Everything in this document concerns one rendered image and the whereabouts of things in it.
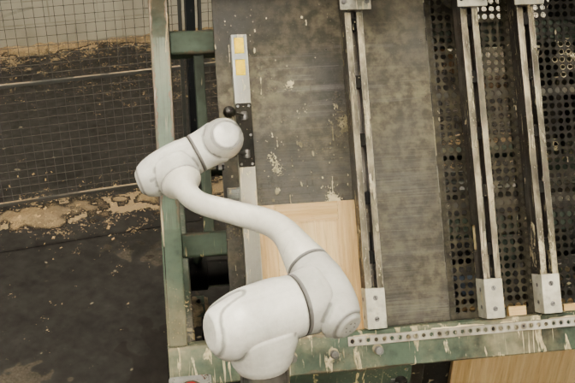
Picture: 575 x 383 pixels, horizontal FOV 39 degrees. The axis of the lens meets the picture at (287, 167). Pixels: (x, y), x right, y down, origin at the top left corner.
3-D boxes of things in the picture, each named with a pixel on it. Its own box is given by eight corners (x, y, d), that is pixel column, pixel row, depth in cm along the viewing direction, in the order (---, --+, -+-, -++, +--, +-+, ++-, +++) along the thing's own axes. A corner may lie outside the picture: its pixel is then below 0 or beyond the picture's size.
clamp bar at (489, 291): (472, 317, 260) (502, 325, 236) (441, -41, 269) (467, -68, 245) (502, 315, 261) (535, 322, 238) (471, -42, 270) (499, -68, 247)
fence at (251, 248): (249, 338, 249) (250, 339, 246) (229, 38, 257) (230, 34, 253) (264, 337, 250) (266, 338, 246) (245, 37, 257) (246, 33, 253)
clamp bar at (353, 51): (357, 327, 254) (375, 337, 231) (328, -39, 263) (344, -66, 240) (387, 325, 256) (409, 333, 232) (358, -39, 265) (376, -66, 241)
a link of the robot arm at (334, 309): (336, 240, 173) (280, 256, 167) (380, 300, 161) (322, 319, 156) (326, 281, 181) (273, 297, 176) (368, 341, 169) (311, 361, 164)
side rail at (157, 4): (168, 343, 252) (168, 348, 241) (148, -1, 260) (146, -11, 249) (186, 341, 253) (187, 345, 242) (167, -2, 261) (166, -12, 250)
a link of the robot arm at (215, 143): (228, 114, 213) (185, 138, 211) (233, 105, 197) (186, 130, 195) (248, 150, 213) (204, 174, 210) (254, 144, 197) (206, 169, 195)
